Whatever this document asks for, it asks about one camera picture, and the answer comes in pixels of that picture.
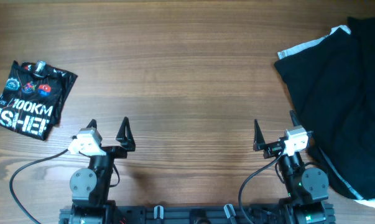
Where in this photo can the black garment in pile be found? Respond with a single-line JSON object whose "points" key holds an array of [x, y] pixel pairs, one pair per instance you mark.
{"points": [[364, 31]]}

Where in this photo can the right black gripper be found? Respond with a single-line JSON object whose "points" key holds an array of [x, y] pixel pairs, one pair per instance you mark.
{"points": [[270, 150]]}

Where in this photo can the black shorts with white trim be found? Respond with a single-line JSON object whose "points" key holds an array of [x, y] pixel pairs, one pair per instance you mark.
{"points": [[332, 87]]}

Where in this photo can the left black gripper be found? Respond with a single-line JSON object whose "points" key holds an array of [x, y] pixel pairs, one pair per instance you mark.
{"points": [[127, 141]]}

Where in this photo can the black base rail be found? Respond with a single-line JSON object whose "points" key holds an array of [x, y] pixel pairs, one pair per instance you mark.
{"points": [[256, 213]]}

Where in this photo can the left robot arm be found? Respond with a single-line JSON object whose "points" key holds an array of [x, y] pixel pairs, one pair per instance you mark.
{"points": [[90, 186]]}

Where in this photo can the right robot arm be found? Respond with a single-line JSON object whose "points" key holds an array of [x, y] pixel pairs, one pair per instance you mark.
{"points": [[306, 186]]}

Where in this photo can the folded black printed jersey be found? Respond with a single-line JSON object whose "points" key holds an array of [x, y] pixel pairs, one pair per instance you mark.
{"points": [[33, 98]]}

